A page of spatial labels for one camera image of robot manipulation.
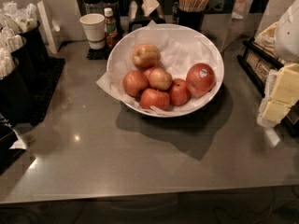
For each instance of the white paper liner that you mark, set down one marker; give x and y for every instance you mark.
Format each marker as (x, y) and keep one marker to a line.
(177, 52)

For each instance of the small sauce bottle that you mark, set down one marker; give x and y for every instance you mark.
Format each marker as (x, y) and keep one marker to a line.
(112, 35)

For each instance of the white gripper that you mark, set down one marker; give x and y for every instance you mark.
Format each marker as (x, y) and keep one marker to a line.
(288, 34)

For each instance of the black cutlery cup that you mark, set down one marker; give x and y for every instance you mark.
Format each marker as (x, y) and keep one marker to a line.
(16, 45)
(15, 99)
(17, 23)

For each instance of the black condiment rack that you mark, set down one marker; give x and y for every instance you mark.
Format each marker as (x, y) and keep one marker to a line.
(257, 63)

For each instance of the white paper cup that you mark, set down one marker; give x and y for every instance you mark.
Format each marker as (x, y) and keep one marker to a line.
(94, 28)

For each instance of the black cup of stir sticks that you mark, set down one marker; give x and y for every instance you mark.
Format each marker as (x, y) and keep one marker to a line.
(191, 13)

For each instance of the black cutlery cup front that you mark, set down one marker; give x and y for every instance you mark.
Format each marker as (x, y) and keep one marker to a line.
(15, 99)

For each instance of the black tray at left edge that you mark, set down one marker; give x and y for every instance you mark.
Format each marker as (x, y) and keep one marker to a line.
(8, 154)

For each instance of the pale red centre apple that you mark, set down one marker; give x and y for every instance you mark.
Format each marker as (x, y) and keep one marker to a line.
(160, 79)

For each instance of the yellow-red apple at back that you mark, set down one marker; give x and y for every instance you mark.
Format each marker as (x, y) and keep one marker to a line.
(146, 55)

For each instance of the black cutlery cup middle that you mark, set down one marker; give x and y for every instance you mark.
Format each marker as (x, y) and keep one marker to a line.
(16, 45)

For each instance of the red apple at front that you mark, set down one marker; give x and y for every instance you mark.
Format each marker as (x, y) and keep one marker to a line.
(151, 97)

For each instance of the black cutlery cup back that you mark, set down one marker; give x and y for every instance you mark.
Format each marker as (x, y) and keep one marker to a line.
(17, 23)

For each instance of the small black coaster mat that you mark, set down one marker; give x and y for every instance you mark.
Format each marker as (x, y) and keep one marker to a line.
(98, 54)

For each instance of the black lidded shaker right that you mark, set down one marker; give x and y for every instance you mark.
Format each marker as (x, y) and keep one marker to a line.
(115, 5)

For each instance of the red apple with stem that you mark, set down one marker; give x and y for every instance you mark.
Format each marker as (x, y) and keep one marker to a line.
(179, 93)

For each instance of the red apple with sticker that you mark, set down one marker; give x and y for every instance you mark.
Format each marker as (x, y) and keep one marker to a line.
(200, 79)

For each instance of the white bowl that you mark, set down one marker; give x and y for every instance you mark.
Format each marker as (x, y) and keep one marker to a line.
(187, 38)

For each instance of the black rubber mat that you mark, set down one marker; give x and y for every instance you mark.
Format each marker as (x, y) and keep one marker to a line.
(42, 90)

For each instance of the red apple at left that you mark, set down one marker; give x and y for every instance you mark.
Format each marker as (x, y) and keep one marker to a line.
(135, 82)

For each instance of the black napkin holder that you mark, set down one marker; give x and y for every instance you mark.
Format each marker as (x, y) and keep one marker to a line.
(142, 12)

